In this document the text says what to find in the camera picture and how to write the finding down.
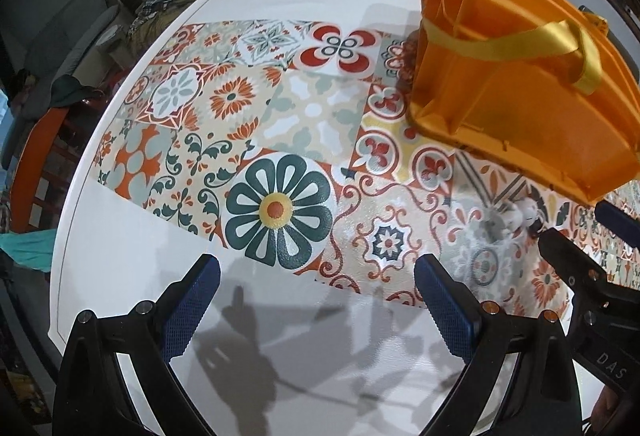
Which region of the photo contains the pale blurred small object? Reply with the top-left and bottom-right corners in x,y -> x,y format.
492,198 -> 543,241

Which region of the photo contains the teal cloth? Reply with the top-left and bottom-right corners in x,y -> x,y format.
0,228 -> 58,274

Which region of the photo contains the pile of patterned clothes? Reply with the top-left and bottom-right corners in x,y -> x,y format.
127,0 -> 201,36

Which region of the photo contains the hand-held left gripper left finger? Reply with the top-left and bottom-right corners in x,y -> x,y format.
52,253 -> 221,436

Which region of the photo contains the yellow ribbon handle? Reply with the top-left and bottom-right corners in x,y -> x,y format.
424,18 -> 606,95

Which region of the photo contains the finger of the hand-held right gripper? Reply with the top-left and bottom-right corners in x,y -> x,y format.
594,201 -> 640,249
537,227 -> 610,299

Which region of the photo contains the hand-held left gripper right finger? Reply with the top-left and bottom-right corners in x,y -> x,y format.
414,253 -> 586,436

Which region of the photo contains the orange wooden chair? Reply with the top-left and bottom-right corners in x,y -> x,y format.
10,108 -> 108,234

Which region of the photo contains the patterned tile table mat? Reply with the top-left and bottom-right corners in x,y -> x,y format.
92,18 -> 640,311

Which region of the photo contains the dark cloth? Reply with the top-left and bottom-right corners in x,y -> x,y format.
50,74 -> 103,111

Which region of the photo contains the orange plastic bin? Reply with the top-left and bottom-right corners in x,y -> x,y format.
406,0 -> 640,205

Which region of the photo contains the grey sofa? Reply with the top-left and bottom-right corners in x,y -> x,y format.
0,0 -> 126,157

